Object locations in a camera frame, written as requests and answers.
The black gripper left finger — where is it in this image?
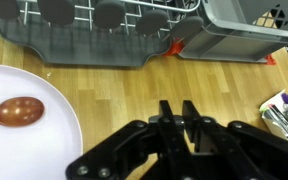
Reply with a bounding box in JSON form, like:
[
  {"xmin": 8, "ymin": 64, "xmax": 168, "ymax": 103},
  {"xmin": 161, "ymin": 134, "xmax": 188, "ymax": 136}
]
[{"xmin": 65, "ymin": 99, "xmax": 189, "ymax": 180}]

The brown wooden spoon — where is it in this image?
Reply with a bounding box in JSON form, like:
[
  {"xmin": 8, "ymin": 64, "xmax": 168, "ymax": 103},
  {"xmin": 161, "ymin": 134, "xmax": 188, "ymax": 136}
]
[{"xmin": 0, "ymin": 96, "xmax": 46, "ymax": 128}]

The grey plastic bin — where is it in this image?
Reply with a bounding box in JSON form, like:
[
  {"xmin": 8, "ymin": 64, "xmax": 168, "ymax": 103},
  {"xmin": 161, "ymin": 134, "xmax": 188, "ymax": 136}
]
[{"xmin": 178, "ymin": 0, "xmax": 288, "ymax": 64}]

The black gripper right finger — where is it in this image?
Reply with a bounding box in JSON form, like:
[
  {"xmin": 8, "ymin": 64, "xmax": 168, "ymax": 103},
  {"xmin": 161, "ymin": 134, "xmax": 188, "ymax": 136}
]
[{"xmin": 182, "ymin": 99, "xmax": 288, "ymax": 180}]

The white marker packet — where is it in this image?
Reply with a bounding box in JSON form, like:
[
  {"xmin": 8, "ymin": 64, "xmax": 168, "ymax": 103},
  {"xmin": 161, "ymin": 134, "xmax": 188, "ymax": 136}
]
[{"xmin": 258, "ymin": 88, "xmax": 288, "ymax": 148}]

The metal dish rack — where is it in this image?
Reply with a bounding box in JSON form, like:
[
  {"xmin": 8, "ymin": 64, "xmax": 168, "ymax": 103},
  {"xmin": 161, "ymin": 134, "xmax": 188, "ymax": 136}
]
[{"xmin": 0, "ymin": 0, "xmax": 206, "ymax": 68}]

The red clamp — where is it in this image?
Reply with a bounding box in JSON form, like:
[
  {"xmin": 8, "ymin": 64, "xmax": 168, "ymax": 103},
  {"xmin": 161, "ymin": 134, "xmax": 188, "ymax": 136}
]
[
  {"xmin": 165, "ymin": 38, "xmax": 185, "ymax": 57},
  {"xmin": 263, "ymin": 53, "xmax": 278, "ymax": 66}
]

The pink plate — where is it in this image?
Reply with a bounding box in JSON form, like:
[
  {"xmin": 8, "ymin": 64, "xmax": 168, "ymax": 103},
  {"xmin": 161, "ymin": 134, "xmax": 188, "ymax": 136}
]
[{"xmin": 0, "ymin": 63, "xmax": 84, "ymax": 180}]

